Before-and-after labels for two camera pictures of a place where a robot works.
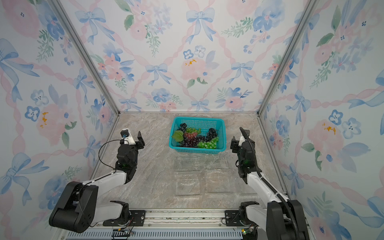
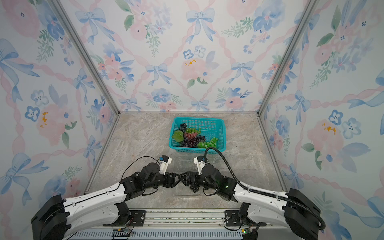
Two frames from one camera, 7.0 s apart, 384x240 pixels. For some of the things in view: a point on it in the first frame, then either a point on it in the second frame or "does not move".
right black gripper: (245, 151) → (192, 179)
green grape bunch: (212, 144) does not move
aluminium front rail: (171, 224) does not move
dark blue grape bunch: (183, 127) does not move
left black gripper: (140, 144) → (173, 183)
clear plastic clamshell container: (187, 177) does not move
